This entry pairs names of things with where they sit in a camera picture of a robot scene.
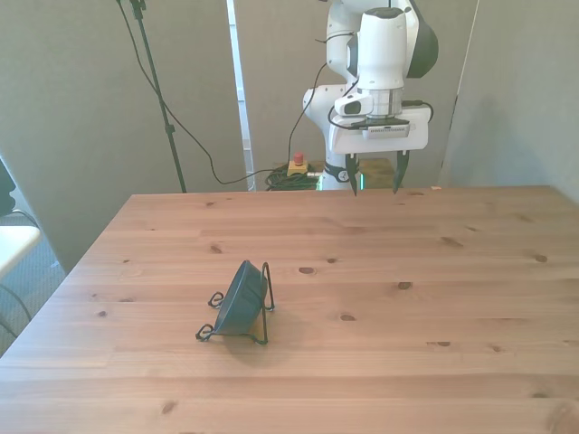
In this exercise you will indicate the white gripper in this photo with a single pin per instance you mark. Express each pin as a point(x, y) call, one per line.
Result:
point(384, 144)

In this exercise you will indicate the dark teal bowl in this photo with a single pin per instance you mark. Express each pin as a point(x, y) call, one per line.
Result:
point(240, 303)

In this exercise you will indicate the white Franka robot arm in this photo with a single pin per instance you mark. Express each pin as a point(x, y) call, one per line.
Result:
point(380, 54)

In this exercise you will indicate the brown wooden box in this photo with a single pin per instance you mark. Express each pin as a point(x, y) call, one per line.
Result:
point(380, 172)

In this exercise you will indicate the yellow red emergency stop button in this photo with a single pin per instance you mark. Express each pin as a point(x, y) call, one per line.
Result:
point(296, 169)

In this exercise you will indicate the white side table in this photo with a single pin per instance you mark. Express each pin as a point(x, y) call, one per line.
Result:
point(16, 244)

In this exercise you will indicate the black office chair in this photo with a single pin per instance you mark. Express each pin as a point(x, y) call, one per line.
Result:
point(5, 190)

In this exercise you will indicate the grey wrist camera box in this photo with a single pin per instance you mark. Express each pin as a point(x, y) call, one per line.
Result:
point(384, 131)

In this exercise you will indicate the white vertical frame post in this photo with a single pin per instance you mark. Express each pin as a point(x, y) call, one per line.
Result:
point(242, 90)

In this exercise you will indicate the black camera stand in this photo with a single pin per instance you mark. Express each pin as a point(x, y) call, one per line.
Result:
point(156, 86)

